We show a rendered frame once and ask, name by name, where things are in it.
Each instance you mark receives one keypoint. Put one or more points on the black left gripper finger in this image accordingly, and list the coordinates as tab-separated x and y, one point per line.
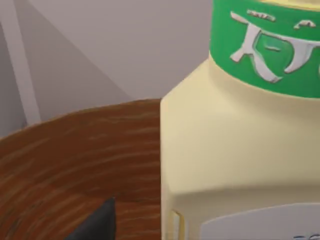
101	222

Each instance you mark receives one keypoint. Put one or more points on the cream bottle with green cap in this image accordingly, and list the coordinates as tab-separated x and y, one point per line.
232	150

